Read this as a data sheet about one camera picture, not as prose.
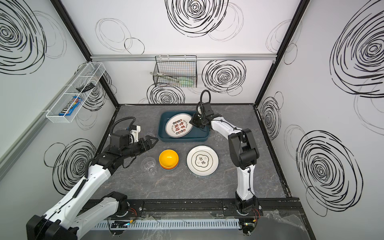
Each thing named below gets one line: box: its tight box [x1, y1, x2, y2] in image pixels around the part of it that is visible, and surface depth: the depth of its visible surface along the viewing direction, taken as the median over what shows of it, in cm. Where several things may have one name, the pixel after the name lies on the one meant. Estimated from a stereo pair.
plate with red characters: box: [165, 113, 194, 138], surface depth 98 cm
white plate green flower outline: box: [186, 145, 219, 177], surface depth 90 cm
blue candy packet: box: [58, 96, 83, 116], surface depth 72 cm
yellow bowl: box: [159, 149, 179, 167], surface depth 88 cm
